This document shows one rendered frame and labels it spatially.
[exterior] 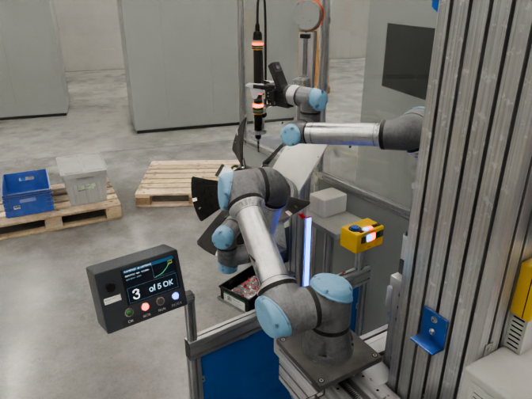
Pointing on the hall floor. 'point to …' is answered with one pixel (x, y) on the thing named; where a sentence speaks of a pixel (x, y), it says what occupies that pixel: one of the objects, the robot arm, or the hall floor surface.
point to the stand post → (296, 233)
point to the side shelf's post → (328, 254)
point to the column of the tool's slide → (307, 71)
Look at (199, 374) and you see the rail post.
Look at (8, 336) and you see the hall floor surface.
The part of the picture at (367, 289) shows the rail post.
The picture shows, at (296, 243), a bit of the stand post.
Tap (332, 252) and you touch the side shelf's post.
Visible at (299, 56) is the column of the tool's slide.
